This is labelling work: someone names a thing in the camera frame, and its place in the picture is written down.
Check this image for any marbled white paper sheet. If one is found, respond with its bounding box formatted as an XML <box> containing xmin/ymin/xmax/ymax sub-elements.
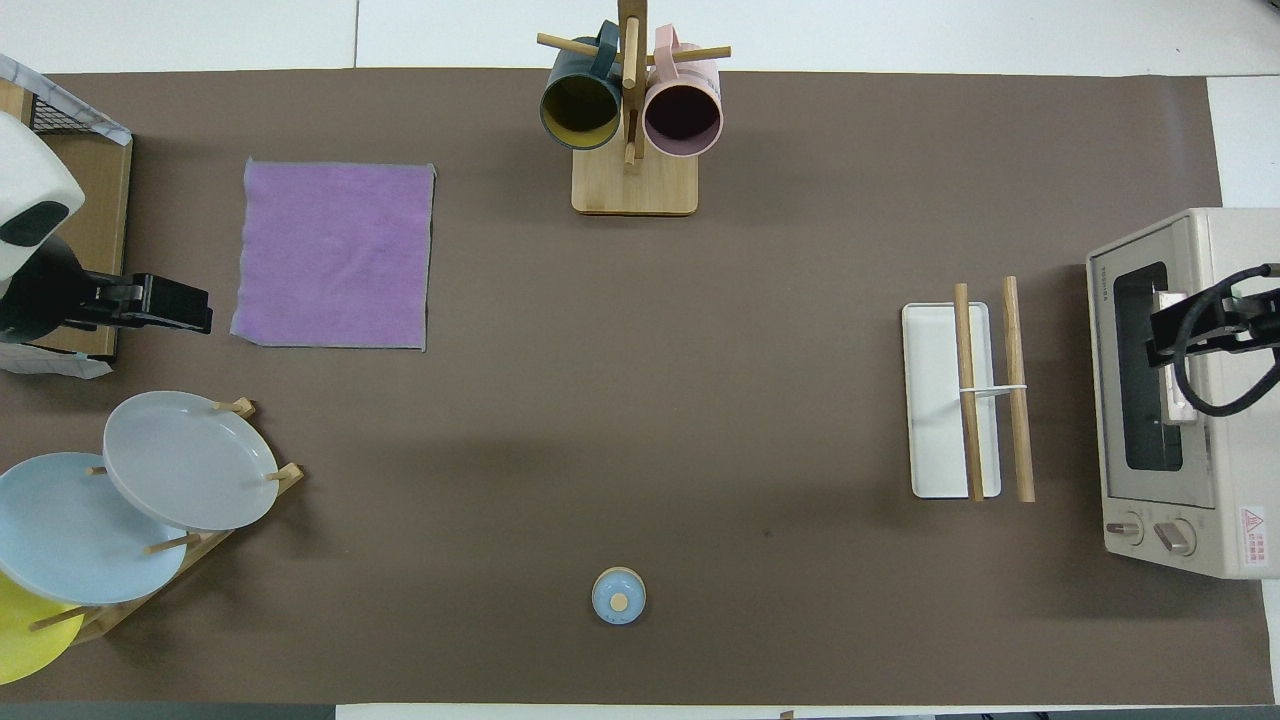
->
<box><xmin>0</xmin><ymin>54</ymin><xmax>134</xmax><ymax>147</ymax></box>
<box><xmin>0</xmin><ymin>343</ymin><xmax>115</xmax><ymax>380</ymax></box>

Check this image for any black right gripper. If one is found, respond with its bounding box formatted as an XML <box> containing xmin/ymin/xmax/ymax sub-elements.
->
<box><xmin>1147</xmin><ymin>290</ymin><xmax>1280</xmax><ymax>367</ymax></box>

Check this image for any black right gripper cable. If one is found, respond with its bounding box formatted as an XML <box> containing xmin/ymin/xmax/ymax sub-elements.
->
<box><xmin>1170</xmin><ymin>264</ymin><xmax>1280</xmax><ymax>418</ymax></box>

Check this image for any pink mug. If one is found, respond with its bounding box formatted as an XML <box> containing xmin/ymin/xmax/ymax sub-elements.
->
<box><xmin>643</xmin><ymin>25</ymin><xmax>724</xmax><ymax>159</ymax></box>

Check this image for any light blue plate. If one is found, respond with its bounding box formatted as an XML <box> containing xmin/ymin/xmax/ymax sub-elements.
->
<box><xmin>0</xmin><ymin>452</ymin><xmax>188</xmax><ymax>607</ymax></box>

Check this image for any brown table mat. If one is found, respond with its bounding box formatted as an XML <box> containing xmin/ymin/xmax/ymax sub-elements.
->
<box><xmin>0</xmin><ymin>68</ymin><xmax>1276</xmax><ymax>706</ymax></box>

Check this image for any beige toaster oven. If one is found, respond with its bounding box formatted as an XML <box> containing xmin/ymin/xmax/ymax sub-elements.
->
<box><xmin>1086</xmin><ymin>207</ymin><xmax>1280</xmax><ymax>580</ymax></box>

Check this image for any grey plate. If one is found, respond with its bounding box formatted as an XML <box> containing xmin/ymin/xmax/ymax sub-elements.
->
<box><xmin>103</xmin><ymin>390</ymin><xmax>280</xmax><ymax>532</ymax></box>

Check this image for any wooden plate rack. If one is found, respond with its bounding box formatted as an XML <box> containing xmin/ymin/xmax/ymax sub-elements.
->
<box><xmin>28</xmin><ymin>397</ymin><xmax>305</xmax><ymax>647</ymax></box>

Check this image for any dark teal mug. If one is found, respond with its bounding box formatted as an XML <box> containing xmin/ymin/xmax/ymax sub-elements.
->
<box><xmin>540</xmin><ymin>22</ymin><xmax>625</xmax><ymax>152</ymax></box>

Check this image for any white base wooden towel rack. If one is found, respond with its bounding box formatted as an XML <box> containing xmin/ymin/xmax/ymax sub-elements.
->
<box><xmin>901</xmin><ymin>276</ymin><xmax>1037</xmax><ymax>504</ymax></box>

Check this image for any purple and grey towel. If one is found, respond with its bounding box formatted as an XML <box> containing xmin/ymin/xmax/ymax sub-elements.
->
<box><xmin>230</xmin><ymin>158</ymin><xmax>437</xmax><ymax>352</ymax></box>

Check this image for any wooden shelf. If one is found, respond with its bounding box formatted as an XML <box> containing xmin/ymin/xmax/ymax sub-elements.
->
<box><xmin>0</xmin><ymin>78</ymin><xmax>134</xmax><ymax>361</ymax></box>

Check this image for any black wire basket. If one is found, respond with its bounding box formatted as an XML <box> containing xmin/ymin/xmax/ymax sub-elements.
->
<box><xmin>28</xmin><ymin>90</ymin><xmax>83</xmax><ymax>137</ymax></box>

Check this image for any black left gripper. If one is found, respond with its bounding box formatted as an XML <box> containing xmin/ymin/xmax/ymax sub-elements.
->
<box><xmin>0</xmin><ymin>235</ymin><xmax>213</xmax><ymax>346</ymax></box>

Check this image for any small blue lidded jar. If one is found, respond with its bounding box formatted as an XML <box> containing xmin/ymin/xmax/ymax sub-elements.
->
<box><xmin>591</xmin><ymin>566</ymin><xmax>647</xmax><ymax>626</ymax></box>

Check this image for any yellow plate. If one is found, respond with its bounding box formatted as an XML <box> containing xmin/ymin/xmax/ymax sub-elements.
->
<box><xmin>0</xmin><ymin>572</ymin><xmax>87</xmax><ymax>687</ymax></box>

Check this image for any wooden mug tree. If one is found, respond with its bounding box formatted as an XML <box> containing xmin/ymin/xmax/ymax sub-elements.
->
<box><xmin>537</xmin><ymin>0</ymin><xmax>732</xmax><ymax>217</ymax></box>

